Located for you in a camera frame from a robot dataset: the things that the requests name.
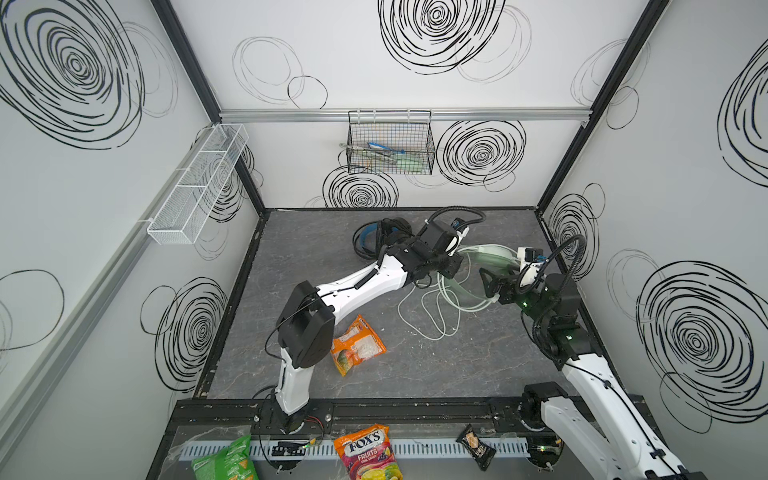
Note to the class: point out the black gaming headphones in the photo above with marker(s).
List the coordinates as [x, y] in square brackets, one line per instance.
[372, 238]

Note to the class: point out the mint green headphones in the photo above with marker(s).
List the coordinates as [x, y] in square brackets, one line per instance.
[498, 260]

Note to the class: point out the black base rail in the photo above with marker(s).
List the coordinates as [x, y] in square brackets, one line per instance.
[332, 416]

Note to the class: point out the Fox's fruits candy bag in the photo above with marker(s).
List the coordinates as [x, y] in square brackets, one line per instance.
[368, 454]

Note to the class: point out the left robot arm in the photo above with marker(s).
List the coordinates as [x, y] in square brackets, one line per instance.
[399, 256]

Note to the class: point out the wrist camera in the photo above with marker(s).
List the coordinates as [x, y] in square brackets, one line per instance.
[529, 255]
[461, 232]

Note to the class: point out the white mesh wall shelf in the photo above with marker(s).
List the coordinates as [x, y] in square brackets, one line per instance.
[186, 209]

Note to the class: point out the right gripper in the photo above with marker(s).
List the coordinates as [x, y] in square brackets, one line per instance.
[504, 288]

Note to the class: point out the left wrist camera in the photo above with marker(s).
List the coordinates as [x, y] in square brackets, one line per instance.
[461, 232]

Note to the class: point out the green brush in basket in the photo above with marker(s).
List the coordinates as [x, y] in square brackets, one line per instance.
[362, 156]

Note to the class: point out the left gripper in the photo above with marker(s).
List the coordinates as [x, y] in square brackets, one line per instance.
[450, 264]

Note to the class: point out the orange snack bag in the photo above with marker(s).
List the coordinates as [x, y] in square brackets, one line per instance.
[357, 345]

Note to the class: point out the black wire wall basket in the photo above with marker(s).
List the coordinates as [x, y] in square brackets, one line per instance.
[409, 130]

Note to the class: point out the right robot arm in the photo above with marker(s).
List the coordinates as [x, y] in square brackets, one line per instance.
[616, 442]

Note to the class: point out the green snack bag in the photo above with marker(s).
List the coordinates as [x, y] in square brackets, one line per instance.
[231, 463]

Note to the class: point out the blue tool in basket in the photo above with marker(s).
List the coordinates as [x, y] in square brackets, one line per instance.
[384, 150]

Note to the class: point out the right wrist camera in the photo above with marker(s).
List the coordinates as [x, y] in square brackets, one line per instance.
[529, 255]

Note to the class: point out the small dark snack packet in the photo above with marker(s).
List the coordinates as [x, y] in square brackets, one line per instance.
[481, 452]

